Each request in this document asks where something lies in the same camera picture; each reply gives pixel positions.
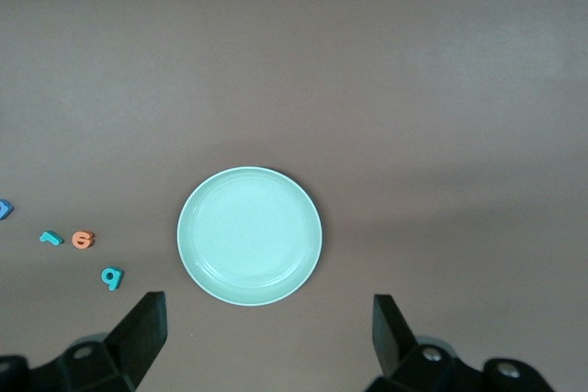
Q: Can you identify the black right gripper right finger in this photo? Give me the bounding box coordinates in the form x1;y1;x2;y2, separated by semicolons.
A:
362;294;555;392

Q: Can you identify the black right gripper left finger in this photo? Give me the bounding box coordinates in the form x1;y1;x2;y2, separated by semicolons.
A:
0;291;168;392

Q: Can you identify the teal letter b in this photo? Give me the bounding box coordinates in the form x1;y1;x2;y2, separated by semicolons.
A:
100;266;125;293

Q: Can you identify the orange letter o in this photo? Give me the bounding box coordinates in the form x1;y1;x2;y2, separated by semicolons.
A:
71;230;96;251

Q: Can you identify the mint green plate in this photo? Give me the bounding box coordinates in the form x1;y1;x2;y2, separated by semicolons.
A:
176;165;323;308

